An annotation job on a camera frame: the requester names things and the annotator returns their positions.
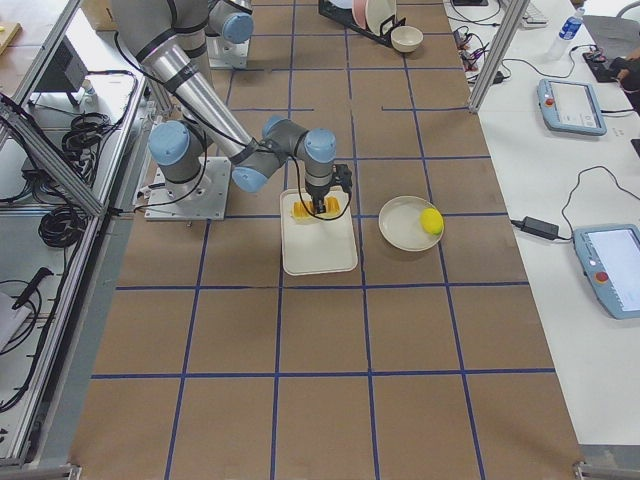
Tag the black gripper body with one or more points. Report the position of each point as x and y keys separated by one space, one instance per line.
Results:
x=317 y=193

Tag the orange yellow toy bread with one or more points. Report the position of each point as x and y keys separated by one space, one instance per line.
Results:
x=307 y=209

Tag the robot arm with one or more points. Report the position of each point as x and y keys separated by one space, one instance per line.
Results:
x=230 y=20
x=168 y=39

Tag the cream round plate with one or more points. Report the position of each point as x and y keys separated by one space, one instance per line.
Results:
x=399 y=224

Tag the pink plate in rack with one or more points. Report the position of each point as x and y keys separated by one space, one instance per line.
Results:
x=358 y=10

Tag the cream plate in rack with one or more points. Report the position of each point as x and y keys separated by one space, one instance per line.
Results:
x=380 y=15

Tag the cream rectangular tray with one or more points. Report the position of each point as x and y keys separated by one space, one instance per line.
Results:
x=312 y=246

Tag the yellow toy lemon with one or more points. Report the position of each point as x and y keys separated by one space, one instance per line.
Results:
x=432 y=221

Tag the cream bowl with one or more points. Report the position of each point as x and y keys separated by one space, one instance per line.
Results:
x=406 y=39

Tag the black dish rack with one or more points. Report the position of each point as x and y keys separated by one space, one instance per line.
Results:
x=340 y=12

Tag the black power adapter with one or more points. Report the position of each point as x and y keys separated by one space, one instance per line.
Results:
x=539 y=228

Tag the upper teach pendant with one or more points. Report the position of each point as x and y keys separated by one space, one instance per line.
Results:
x=570 y=107

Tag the teach pendant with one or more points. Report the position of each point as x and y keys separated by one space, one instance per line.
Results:
x=570 y=107
x=609 y=257

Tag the lower teach pendant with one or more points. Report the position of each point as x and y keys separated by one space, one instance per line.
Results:
x=609 y=257

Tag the plastic water bottle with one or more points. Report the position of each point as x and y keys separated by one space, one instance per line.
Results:
x=566 y=34

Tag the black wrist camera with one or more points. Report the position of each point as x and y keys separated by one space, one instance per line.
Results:
x=343 y=178

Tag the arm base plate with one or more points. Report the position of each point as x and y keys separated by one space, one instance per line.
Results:
x=204 y=197
x=223 y=54

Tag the aluminium frame post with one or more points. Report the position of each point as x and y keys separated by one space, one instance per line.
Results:
x=498 y=48

